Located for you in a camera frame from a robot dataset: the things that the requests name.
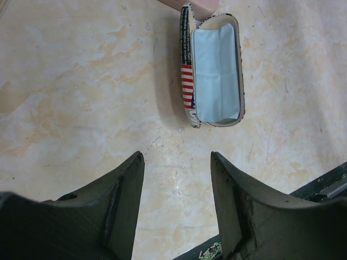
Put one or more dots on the flag newspaper print glasses case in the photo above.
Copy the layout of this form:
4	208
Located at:
186	27

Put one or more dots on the pink glasses case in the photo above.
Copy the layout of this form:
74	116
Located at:
202	8

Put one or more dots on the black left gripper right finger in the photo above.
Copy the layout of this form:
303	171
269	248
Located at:
279	216

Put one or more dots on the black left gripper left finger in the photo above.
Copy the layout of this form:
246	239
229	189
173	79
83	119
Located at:
97	221

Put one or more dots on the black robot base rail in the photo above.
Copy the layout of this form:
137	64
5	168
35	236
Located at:
271	224

